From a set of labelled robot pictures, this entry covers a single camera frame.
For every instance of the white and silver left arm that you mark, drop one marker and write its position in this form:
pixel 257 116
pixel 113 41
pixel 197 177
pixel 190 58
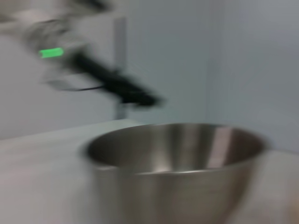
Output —
pixel 46 35

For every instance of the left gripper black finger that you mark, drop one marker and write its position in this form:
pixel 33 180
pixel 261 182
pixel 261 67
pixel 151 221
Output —
pixel 147 94
pixel 135 102

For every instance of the stainless steel bowl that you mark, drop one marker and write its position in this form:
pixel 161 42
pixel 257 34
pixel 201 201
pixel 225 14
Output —
pixel 175 198

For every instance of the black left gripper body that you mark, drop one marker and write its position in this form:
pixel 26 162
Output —
pixel 98 70

